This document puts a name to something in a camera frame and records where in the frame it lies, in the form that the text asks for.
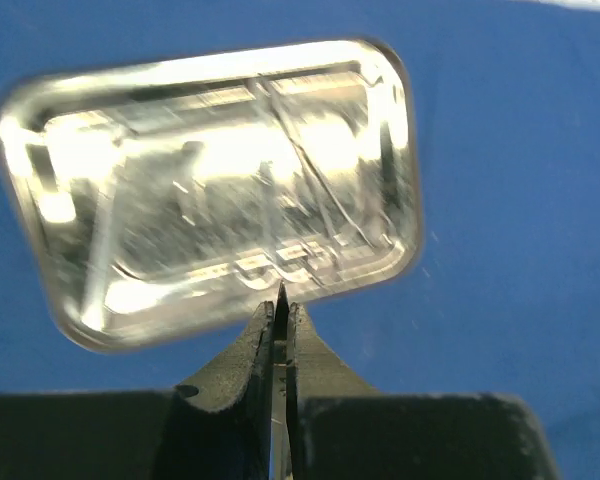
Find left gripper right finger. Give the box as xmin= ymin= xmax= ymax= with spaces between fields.
xmin=287 ymin=303 xmax=560 ymax=479

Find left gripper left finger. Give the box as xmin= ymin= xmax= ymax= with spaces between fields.
xmin=0 ymin=302 xmax=274 ymax=479

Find blue surgical cloth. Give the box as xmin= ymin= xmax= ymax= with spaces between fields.
xmin=0 ymin=1 xmax=600 ymax=479

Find surgical instruments in tray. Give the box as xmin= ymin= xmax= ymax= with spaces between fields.
xmin=236 ymin=77 xmax=407 ymax=298

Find steel instrument tray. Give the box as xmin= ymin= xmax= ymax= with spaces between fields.
xmin=0 ymin=37 xmax=423 ymax=352

